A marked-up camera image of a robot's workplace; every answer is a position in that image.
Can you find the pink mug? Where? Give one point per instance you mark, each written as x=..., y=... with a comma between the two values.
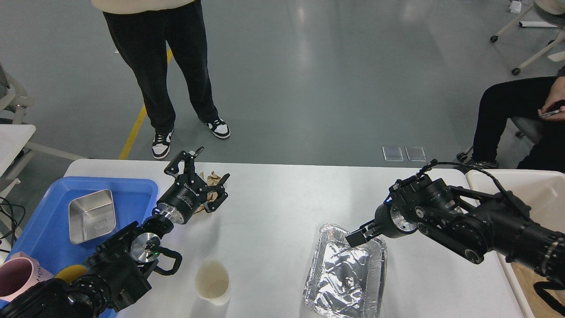
x=20, y=273

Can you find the white paper cup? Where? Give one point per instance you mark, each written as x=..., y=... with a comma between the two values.
x=213, y=282

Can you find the grey office chair left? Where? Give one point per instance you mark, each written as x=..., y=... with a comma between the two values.
x=14, y=98

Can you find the crumpled brown paper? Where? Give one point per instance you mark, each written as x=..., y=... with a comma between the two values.
x=211, y=194

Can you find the clear floor plate right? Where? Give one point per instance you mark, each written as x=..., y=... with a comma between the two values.
x=415, y=153

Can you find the white office chair right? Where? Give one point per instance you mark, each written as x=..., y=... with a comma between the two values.
x=534, y=29

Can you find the square stainless steel tin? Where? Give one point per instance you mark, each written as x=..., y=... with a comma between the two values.
x=91, y=216

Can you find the standing person in black trousers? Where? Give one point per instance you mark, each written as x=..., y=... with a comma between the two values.
x=143, y=31

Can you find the blue plastic tray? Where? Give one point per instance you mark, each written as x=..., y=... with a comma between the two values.
x=46, y=235

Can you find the white side table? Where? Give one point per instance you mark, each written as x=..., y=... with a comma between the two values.
x=17, y=150

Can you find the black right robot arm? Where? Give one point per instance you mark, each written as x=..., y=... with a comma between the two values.
x=468, y=223

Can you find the clear floor plate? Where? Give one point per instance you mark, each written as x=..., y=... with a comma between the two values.
x=393, y=154
x=415, y=153

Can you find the teal mug yellow inside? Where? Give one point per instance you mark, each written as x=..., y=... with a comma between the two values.
x=71, y=273

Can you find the clear floor plate left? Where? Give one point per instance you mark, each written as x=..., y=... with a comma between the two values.
x=393, y=154

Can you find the smartphone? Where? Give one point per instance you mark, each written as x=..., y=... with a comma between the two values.
x=556, y=115

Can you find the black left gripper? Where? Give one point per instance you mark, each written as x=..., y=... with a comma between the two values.
x=181, y=201

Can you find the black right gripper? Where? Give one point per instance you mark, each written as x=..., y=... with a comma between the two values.
x=388, y=222

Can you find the aluminium foil tray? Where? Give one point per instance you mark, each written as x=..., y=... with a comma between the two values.
x=345, y=281

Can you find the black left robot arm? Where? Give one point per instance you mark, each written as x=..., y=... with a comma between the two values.
x=116, y=274

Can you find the white plastic bin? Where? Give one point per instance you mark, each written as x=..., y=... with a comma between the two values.
x=507, y=290

